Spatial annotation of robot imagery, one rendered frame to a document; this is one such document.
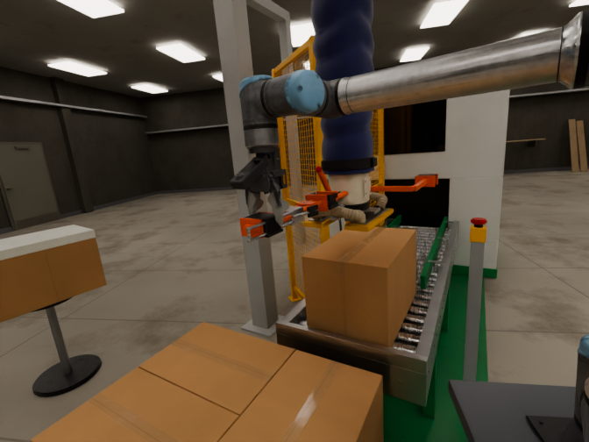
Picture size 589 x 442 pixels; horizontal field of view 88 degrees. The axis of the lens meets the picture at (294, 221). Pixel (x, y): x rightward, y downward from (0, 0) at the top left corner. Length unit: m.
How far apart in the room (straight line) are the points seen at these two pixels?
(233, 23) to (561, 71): 2.02
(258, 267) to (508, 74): 2.09
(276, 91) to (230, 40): 1.69
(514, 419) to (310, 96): 0.92
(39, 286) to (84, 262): 0.26
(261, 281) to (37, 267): 1.43
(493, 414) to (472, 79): 0.80
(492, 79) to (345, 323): 1.11
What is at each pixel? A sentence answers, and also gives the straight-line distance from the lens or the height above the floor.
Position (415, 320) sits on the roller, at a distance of 1.77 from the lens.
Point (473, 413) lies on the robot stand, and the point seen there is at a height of 0.75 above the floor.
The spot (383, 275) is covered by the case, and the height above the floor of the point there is 0.91.
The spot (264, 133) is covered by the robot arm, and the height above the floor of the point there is 1.48.
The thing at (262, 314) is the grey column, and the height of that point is 0.14.
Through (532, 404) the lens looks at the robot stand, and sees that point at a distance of 1.11.
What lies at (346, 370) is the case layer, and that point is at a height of 0.54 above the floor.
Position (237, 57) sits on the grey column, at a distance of 2.37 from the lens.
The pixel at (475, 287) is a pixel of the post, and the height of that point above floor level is 0.69.
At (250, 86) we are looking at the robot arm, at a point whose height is 1.59.
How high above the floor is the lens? 1.44
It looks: 13 degrees down
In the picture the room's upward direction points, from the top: 5 degrees counter-clockwise
